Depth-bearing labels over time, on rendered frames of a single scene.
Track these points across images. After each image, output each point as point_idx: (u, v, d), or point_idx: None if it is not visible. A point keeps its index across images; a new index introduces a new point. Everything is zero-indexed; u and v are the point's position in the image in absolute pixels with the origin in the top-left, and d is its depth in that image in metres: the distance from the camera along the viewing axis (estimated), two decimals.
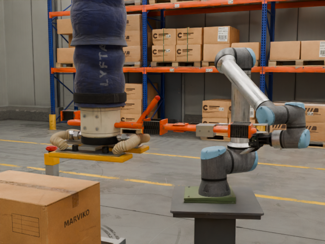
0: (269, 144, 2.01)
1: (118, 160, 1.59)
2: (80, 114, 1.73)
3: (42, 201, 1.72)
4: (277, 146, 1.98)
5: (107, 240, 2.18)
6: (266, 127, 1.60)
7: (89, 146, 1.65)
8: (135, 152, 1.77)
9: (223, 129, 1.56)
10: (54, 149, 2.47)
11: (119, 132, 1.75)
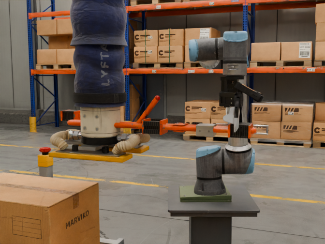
0: (226, 79, 1.54)
1: (118, 160, 1.59)
2: (80, 114, 1.73)
3: (43, 203, 1.70)
4: (224, 68, 1.53)
5: (105, 241, 2.17)
6: (266, 129, 1.56)
7: (89, 146, 1.65)
8: (135, 152, 1.77)
9: (223, 129, 1.56)
10: (48, 150, 2.44)
11: (119, 132, 1.75)
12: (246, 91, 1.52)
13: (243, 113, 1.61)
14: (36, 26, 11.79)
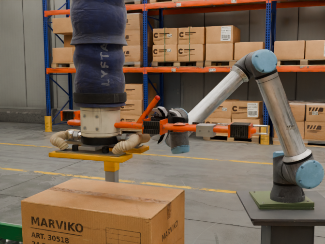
0: None
1: (118, 160, 1.59)
2: (80, 114, 1.73)
3: (142, 213, 1.56)
4: None
5: None
6: (266, 129, 1.56)
7: (89, 146, 1.65)
8: (135, 152, 1.77)
9: (223, 129, 1.56)
10: None
11: (119, 132, 1.75)
12: (176, 116, 1.79)
13: (165, 139, 1.74)
14: (51, 24, 11.64)
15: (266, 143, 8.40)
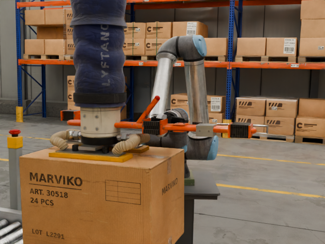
0: None
1: (118, 160, 1.59)
2: (80, 114, 1.73)
3: (142, 165, 1.54)
4: None
5: None
6: (266, 129, 1.56)
7: (89, 146, 1.65)
8: (135, 152, 1.77)
9: (223, 129, 1.56)
10: (17, 132, 2.50)
11: (119, 132, 1.75)
12: (176, 116, 1.79)
13: (164, 136, 1.72)
14: None
15: (227, 137, 8.65)
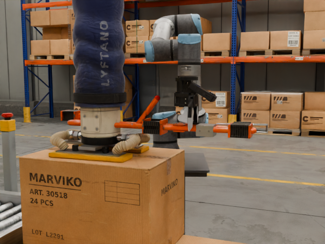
0: (180, 80, 1.60)
1: (118, 160, 1.59)
2: (80, 114, 1.73)
3: (141, 165, 1.54)
4: (178, 69, 1.59)
5: None
6: (266, 127, 1.60)
7: (89, 146, 1.65)
8: (135, 152, 1.77)
9: (223, 129, 1.56)
10: (9, 115, 2.53)
11: (119, 132, 1.75)
12: (199, 91, 1.58)
13: (198, 113, 1.67)
14: None
15: None
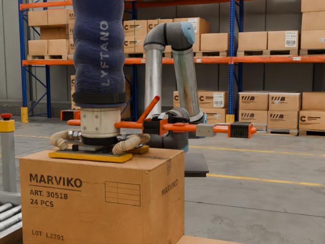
0: None
1: (118, 160, 1.59)
2: (80, 114, 1.73)
3: (141, 166, 1.54)
4: None
5: None
6: (266, 127, 1.60)
7: (89, 146, 1.65)
8: (135, 152, 1.77)
9: (223, 129, 1.56)
10: (8, 116, 2.53)
11: (119, 132, 1.75)
12: (178, 116, 1.79)
13: (166, 136, 1.72)
14: None
15: None
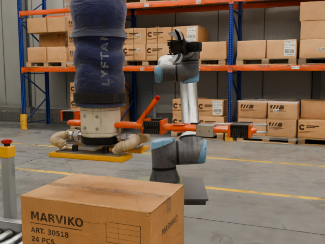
0: None
1: (118, 160, 1.59)
2: (80, 114, 1.73)
3: (142, 207, 1.56)
4: None
5: None
6: (266, 127, 1.60)
7: (89, 146, 1.65)
8: (135, 152, 1.77)
9: (223, 129, 1.56)
10: (9, 142, 2.54)
11: (119, 132, 1.75)
12: (190, 42, 1.96)
13: (181, 61, 1.90)
14: None
15: (229, 140, 8.65)
